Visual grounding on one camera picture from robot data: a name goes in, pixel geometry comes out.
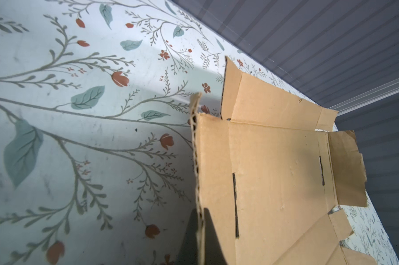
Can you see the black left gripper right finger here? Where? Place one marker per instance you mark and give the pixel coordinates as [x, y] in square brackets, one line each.
[213, 251]

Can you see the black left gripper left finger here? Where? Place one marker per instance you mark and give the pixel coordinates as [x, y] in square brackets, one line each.
[188, 254]

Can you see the brown cardboard box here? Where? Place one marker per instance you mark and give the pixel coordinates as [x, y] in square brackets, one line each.
[275, 177]

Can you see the aluminium enclosure frame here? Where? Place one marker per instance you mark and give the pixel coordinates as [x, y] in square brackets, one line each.
[367, 98]

